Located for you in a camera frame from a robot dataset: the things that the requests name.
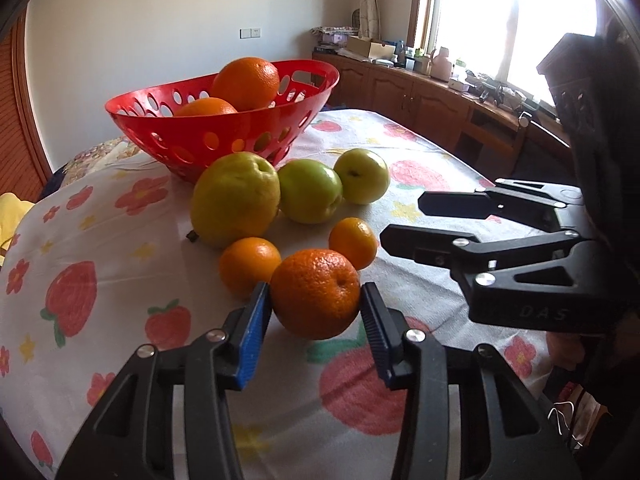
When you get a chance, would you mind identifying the yellow-green pear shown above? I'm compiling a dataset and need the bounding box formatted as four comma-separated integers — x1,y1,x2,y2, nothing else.
190,152,280,248

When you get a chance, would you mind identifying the white wall switch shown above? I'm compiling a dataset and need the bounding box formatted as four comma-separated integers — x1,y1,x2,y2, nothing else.
240,28,262,39

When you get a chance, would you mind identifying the person's right hand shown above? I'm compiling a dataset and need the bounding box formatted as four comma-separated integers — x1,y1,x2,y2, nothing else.
546,333,585,370

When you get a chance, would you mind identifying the small yellow-green apple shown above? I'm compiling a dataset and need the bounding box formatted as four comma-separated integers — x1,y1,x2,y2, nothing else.
334,148,390,206

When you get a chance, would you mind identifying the patterned bed quilt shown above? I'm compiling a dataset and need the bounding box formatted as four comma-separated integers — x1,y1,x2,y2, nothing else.
58,136,140,188

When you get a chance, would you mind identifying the wooden door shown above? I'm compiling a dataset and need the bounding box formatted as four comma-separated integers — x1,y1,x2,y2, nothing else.
0,11,52,202

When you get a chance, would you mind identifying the cardboard box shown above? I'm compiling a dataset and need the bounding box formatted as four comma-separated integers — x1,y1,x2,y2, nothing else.
346,36,395,60

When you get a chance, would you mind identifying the medium mandarin orange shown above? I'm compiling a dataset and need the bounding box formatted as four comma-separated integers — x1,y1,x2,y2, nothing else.
270,249,360,340

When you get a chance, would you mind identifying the floral strawberry tablecloth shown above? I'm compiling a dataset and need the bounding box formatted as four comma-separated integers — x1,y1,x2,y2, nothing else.
0,107,566,480

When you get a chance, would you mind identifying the green apple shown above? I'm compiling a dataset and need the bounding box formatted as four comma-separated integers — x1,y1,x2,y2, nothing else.
278,159,343,224

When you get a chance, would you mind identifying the red perforated plastic basket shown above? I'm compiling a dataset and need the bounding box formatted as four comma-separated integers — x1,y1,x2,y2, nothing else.
105,58,340,183

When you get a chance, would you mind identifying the small tangerine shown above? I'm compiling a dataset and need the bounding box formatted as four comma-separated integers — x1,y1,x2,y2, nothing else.
218,237,282,300
329,217,378,271

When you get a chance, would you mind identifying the large orange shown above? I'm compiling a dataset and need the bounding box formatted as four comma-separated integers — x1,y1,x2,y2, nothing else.
174,98,238,117
209,56,280,112

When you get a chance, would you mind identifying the pink white bottle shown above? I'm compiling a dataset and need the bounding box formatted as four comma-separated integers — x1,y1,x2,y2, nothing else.
430,47,452,82

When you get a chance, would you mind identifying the yellow plush toy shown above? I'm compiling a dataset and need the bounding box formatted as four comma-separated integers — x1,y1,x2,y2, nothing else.
0,192,34,266

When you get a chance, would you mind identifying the wooden sideboard cabinet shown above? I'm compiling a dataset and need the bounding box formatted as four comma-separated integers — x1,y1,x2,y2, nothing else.
312,50,576,184

